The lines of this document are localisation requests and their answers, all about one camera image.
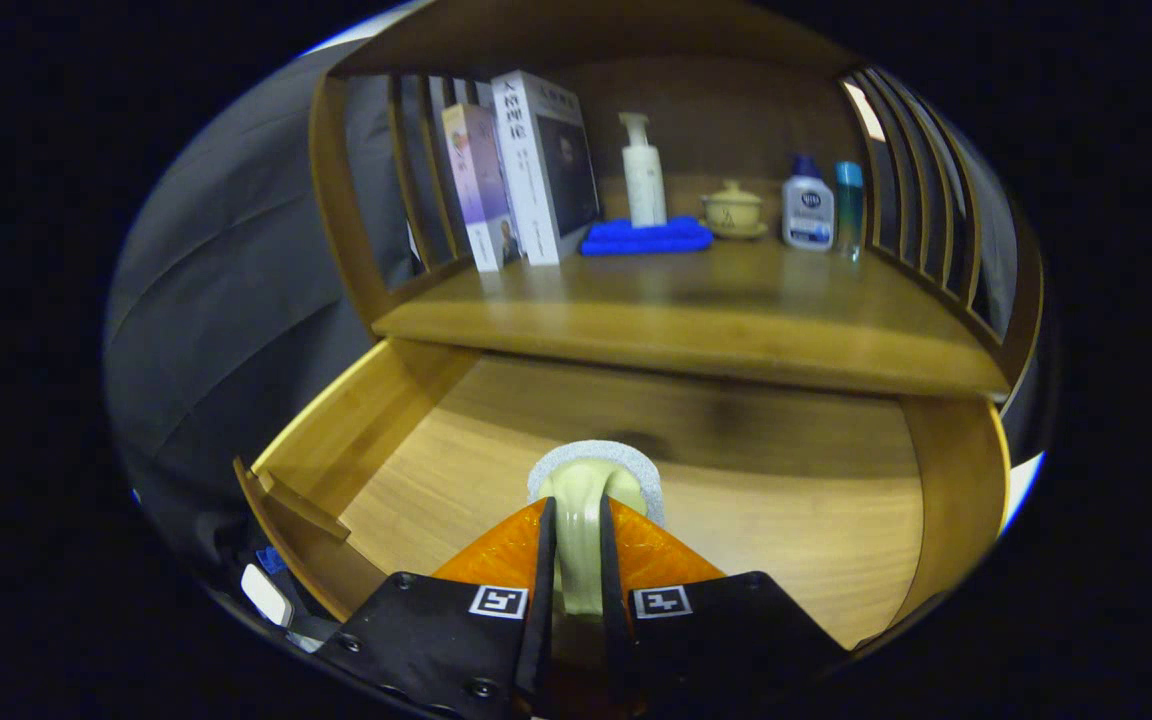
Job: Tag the blue folded cloth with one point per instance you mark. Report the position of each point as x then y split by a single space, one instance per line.
646 238

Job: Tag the brown wooden cabinet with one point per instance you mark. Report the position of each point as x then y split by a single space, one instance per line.
716 110

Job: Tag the brown wooden drawer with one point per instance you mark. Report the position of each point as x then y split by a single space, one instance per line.
736 500

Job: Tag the purple book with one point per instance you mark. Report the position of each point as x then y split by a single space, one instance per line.
481 180

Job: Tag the white blue-capped lotion bottle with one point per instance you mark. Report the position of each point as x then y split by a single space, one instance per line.
807 210

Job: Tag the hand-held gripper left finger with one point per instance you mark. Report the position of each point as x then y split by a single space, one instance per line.
544 620

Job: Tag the white plastic object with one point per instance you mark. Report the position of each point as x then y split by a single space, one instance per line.
266 595

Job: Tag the teal slim bottle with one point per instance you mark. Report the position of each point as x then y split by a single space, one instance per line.
848 205

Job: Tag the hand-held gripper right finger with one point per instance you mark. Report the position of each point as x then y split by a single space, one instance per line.
614 630

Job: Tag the white pump bottle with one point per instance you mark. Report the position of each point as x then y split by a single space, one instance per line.
643 180

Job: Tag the yellow lidded teacup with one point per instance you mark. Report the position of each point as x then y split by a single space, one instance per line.
733 210

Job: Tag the wooden countertop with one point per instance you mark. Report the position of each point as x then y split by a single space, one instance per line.
696 300

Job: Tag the white thick book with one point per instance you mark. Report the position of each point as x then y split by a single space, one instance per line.
536 170

